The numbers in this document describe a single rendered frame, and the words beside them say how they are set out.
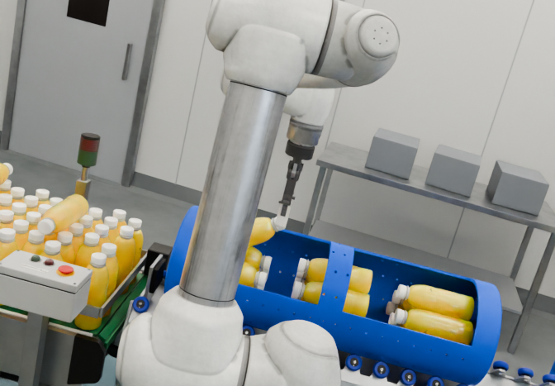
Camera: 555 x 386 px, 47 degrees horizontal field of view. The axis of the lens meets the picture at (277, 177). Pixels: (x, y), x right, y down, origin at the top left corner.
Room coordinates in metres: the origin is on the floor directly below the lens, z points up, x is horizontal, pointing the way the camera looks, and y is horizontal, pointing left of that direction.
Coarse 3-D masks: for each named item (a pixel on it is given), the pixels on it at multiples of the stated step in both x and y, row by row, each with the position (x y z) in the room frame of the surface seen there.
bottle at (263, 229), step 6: (258, 222) 1.63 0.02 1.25; (264, 222) 1.63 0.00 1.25; (270, 222) 1.64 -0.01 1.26; (258, 228) 1.62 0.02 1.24; (264, 228) 1.62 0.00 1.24; (270, 228) 1.62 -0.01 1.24; (276, 228) 1.63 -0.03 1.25; (252, 234) 1.61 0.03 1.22; (258, 234) 1.61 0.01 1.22; (264, 234) 1.62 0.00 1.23; (270, 234) 1.62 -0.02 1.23; (252, 240) 1.62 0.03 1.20; (258, 240) 1.62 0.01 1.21; (264, 240) 1.62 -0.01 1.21
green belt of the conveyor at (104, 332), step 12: (144, 276) 1.85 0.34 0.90; (132, 288) 1.75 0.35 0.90; (144, 288) 1.79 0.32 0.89; (120, 300) 1.67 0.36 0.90; (24, 312) 1.49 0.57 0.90; (120, 312) 1.61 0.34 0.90; (60, 324) 1.48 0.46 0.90; (72, 324) 1.49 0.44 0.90; (108, 324) 1.53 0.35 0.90; (120, 324) 1.57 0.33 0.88; (96, 336) 1.47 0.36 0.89; (108, 336) 1.49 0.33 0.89
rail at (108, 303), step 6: (144, 258) 1.81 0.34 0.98; (138, 264) 1.76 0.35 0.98; (144, 264) 1.82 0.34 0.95; (132, 270) 1.71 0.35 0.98; (138, 270) 1.76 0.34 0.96; (132, 276) 1.70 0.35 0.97; (126, 282) 1.65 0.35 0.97; (120, 288) 1.59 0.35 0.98; (114, 294) 1.55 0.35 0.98; (120, 294) 1.60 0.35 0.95; (108, 300) 1.51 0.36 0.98; (114, 300) 1.56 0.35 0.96; (102, 306) 1.48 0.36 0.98; (108, 306) 1.51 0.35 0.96; (102, 312) 1.47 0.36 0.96
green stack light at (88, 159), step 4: (80, 152) 2.01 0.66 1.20; (84, 152) 2.01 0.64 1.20; (88, 152) 2.01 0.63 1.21; (92, 152) 2.02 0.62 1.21; (96, 152) 2.03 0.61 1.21; (80, 156) 2.01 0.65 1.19; (84, 156) 2.01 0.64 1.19; (88, 156) 2.01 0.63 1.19; (92, 156) 2.02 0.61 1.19; (96, 156) 2.03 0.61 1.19; (80, 160) 2.01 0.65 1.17; (84, 160) 2.01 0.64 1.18; (88, 160) 2.01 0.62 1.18; (92, 160) 2.02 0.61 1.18; (96, 160) 2.04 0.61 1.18; (84, 164) 2.01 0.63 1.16; (88, 164) 2.01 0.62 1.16; (92, 164) 2.02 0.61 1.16
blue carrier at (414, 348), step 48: (288, 240) 1.75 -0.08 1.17; (240, 288) 1.51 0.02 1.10; (288, 288) 1.76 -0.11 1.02; (336, 288) 1.52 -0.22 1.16; (384, 288) 1.77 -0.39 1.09; (480, 288) 1.60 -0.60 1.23; (336, 336) 1.51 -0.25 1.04; (384, 336) 1.49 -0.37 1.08; (432, 336) 1.49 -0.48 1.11; (480, 336) 1.49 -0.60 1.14
